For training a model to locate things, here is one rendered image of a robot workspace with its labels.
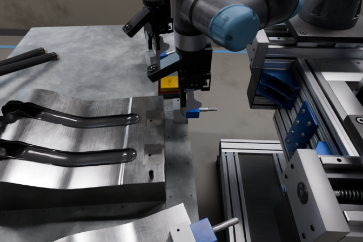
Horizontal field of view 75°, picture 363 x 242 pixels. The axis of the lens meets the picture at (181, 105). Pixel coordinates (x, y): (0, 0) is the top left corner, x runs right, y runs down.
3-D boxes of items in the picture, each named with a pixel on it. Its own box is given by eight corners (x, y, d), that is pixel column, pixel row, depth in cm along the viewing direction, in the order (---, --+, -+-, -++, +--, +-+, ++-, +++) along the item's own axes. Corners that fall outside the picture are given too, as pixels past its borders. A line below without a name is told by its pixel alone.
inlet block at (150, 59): (174, 53, 98) (174, 41, 94) (181, 59, 95) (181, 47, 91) (145, 62, 93) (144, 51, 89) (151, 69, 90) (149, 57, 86)
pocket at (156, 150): (165, 152, 58) (163, 143, 55) (165, 172, 54) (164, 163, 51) (146, 153, 57) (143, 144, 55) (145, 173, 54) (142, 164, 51)
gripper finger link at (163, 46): (173, 59, 88) (169, 34, 83) (159, 63, 86) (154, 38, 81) (169, 56, 90) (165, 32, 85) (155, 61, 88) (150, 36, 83)
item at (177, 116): (214, 109, 75) (216, 96, 71) (217, 121, 72) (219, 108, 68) (173, 111, 75) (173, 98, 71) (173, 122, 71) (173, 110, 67)
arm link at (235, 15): (281, 0, 40) (236, -18, 46) (230, 17, 35) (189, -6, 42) (269, 42, 45) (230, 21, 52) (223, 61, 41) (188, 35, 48)
